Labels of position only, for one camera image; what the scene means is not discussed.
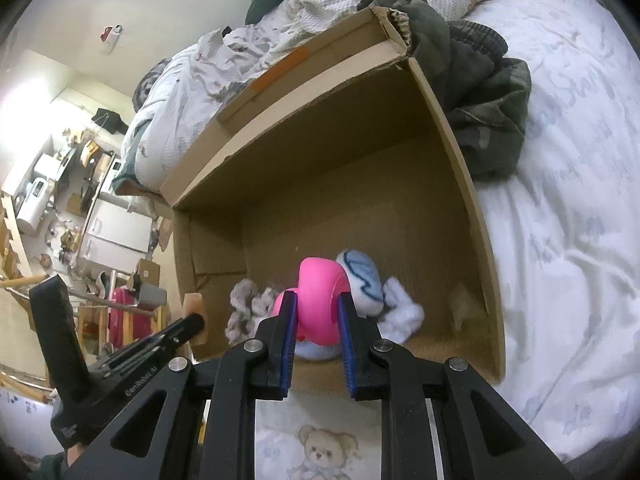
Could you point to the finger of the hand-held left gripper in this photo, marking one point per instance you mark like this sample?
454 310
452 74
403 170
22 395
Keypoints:
172 332

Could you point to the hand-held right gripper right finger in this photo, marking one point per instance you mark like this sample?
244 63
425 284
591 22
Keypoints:
347 345

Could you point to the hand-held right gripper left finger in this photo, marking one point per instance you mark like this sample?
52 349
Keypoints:
287 340

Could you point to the pink ball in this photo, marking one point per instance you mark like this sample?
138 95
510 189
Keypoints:
320 300

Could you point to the grey plush toy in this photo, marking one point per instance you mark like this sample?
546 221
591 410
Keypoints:
247 307

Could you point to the white fluffy sock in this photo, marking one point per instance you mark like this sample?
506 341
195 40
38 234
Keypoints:
402 310

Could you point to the blue and white plush toy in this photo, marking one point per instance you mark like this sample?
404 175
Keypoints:
362 280

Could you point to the pale yellow fluffy sock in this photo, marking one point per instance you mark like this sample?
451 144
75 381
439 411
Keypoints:
459 307

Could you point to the brown cardboard box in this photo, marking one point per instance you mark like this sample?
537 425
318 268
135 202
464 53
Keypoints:
350 200

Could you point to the person's left hand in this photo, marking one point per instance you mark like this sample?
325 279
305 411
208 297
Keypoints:
76 452

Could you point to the pink suitcase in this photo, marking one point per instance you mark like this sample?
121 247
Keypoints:
125 315

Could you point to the small cardboard box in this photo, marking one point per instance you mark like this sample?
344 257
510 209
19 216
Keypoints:
147 272

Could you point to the white cabinet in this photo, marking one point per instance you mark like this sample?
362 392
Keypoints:
117 232

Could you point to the white kitchen appliance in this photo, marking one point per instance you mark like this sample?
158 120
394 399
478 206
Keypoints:
32 205

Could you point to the black hanging cloth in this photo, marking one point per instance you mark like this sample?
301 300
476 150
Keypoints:
110 120

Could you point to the grey patterned pillow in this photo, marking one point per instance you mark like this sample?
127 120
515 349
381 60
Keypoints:
150 82

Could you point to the dark green jacket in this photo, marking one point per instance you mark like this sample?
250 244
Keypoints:
475 95

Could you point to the floral print quilt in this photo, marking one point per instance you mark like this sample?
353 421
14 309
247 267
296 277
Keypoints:
300 20

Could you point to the red and white wall fixture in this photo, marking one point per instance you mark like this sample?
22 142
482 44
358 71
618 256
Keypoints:
112 33

